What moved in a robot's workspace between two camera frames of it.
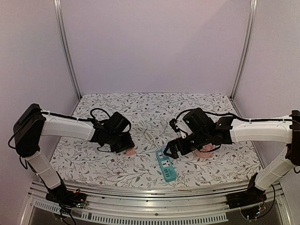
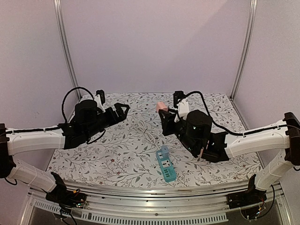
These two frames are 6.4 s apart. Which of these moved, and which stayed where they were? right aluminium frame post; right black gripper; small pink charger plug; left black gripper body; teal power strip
Moved: small pink charger plug; right black gripper; left black gripper body
Stayed: teal power strip; right aluminium frame post
